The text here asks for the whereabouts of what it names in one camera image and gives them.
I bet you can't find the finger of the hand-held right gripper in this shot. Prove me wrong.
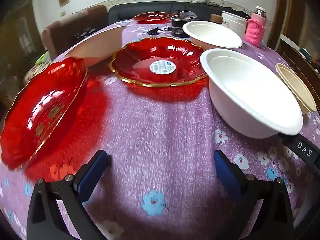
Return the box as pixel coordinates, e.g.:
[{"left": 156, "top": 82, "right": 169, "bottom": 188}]
[{"left": 277, "top": 131, "right": 320, "bottom": 177}]

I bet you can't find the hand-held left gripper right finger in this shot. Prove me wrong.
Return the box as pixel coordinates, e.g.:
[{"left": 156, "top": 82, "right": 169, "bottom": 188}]
[{"left": 214, "top": 149, "right": 295, "bottom": 240}]

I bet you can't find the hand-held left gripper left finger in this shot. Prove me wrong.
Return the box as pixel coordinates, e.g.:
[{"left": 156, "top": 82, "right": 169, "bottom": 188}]
[{"left": 26, "top": 149, "right": 112, "bottom": 240}]

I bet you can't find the beige plastic bowl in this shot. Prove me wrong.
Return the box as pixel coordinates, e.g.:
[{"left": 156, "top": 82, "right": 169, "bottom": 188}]
[
  {"left": 275, "top": 63, "right": 317, "bottom": 115},
  {"left": 64, "top": 25, "right": 127, "bottom": 67}
]

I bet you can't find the white paper bowl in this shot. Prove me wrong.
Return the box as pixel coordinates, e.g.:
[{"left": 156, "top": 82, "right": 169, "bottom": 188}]
[
  {"left": 200, "top": 48, "right": 304, "bottom": 140},
  {"left": 182, "top": 21, "right": 243, "bottom": 50}
]

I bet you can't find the red plate with gold print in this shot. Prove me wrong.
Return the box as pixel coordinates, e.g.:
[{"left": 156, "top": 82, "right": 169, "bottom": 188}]
[{"left": 0, "top": 57, "right": 88, "bottom": 169}]

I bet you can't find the red plate with round sticker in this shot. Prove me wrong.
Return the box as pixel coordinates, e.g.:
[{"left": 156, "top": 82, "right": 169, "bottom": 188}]
[{"left": 109, "top": 37, "right": 209, "bottom": 88}]

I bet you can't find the purple floral tablecloth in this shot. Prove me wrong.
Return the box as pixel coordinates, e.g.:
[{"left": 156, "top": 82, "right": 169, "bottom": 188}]
[{"left": 0, "top": 17, "right": 320, "bottom": 240}]

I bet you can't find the green cloth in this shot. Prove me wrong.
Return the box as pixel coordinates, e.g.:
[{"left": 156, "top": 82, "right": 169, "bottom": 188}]
[{"left": 35, "top": 51, "right": 50, "bottom": 65}]

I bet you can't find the bottle in pink knit sleeve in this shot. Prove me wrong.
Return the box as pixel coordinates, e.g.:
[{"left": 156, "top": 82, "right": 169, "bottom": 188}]
[{"left": 244, "top": 6, "right": 267, "bottom": 47}]

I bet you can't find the dark wooden furniture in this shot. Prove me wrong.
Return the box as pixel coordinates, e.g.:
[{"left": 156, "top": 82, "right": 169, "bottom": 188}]
[{"left": 267, "top": 0, "right": 320, "bottom": 80}]

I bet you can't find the white plastic jar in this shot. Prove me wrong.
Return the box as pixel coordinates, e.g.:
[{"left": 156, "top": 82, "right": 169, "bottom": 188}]
[{"left": 221, "top": 11, "right": 248, "bottom": 39}]

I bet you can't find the brown armchair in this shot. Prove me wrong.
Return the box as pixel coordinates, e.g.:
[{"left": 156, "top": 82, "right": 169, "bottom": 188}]
[{"left": 41, "top": 4, "right": 108, "bottom": 60}]

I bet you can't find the glass-front wooden cabinet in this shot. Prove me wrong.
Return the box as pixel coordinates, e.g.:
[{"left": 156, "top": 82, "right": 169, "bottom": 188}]
[{"left": 0, "top": 0, "right": 43, "bottom": 105}]

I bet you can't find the black power adapter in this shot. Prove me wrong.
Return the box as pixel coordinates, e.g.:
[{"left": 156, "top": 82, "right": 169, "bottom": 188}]
[{"left": 168, "top": 26, "right": 192, "bottom": 38}]

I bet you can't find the small red scalloped plate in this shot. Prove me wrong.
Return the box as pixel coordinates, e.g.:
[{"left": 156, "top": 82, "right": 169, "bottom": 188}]
[{"left": 134, "top": 12, "right": 170, "bottom": 25}]

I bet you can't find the dark sofa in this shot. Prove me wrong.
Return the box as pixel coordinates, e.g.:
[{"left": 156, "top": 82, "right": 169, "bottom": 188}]
[{"left": 108, "top": 1, "right": 250, "bottom": 22}]

